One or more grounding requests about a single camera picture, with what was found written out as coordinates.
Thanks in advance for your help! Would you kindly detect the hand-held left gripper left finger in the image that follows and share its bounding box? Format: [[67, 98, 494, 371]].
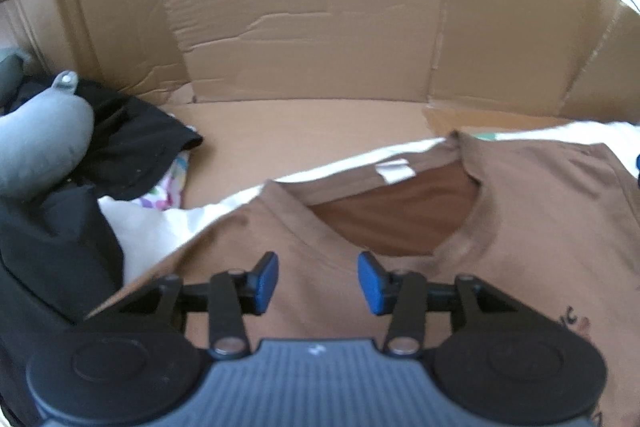
[[119, 252, 280, 359]]

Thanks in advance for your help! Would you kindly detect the white bear-print blanket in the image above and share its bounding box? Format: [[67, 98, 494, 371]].
[[96, 121, 640, 289]]

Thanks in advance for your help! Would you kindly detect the large flattened cardboard box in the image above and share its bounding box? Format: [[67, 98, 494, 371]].
[[0, 0, 640, 214]]

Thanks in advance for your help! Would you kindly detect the grey neck pillow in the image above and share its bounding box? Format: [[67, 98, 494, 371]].
[[0, 49, 97, 198]]

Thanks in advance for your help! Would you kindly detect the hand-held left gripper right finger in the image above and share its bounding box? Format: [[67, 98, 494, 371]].
[[357, 252, 521, 356]]

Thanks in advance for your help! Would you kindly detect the black jacket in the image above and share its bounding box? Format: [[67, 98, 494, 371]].
[[0, 77, 204, 427]]

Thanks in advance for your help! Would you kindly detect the brown printed t-shirt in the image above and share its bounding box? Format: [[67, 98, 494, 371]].
[[85, 130, 640, 427]]

